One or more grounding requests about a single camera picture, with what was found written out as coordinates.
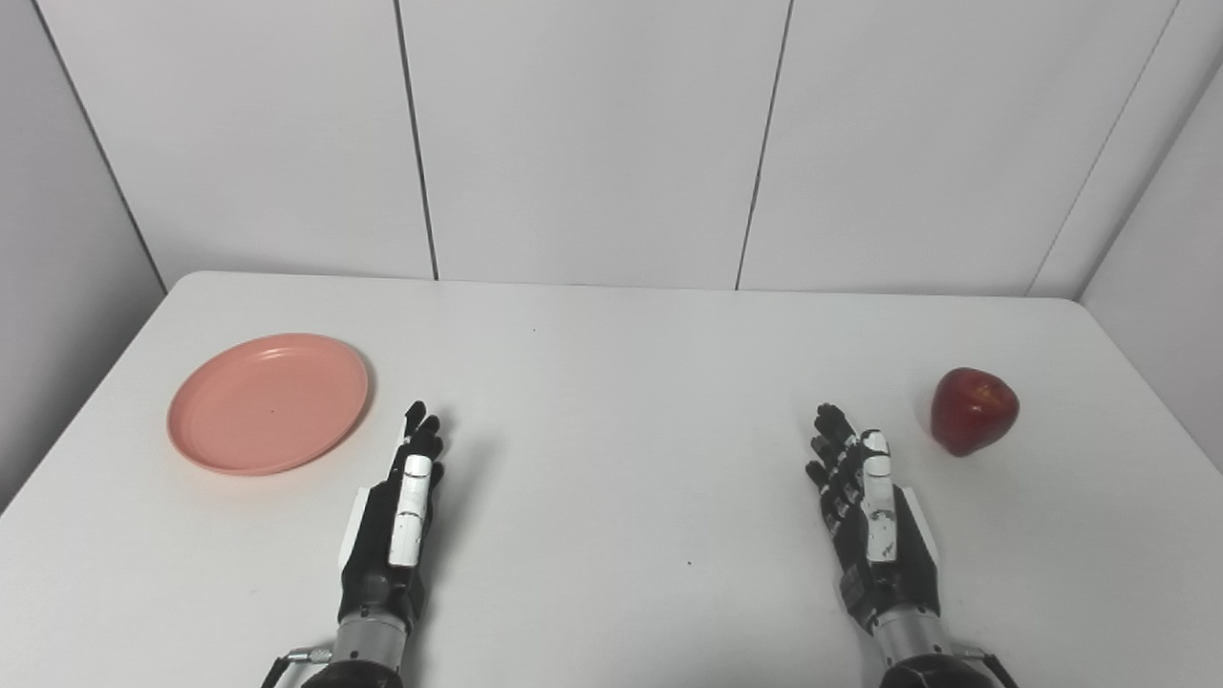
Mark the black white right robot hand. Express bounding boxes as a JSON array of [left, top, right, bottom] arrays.
[[805, 402, 942, 632]]

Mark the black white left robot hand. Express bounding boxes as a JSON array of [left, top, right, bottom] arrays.
[[339, 401, 447, 636]]

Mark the red apple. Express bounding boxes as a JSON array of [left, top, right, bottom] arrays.
[[931, 367, 1020, 458]]

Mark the pink plastic plate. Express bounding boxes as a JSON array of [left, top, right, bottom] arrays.
[[167, 333, 370, 477]]

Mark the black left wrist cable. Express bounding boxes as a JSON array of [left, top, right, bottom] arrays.
[[261, 647, 334, 688]]

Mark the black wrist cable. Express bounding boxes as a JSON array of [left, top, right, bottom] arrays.
[[955, 646, 1019, 688], [261, 647, 334, 688]]

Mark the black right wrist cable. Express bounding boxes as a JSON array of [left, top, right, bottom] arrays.
[[955, 646, 1019, 688]]

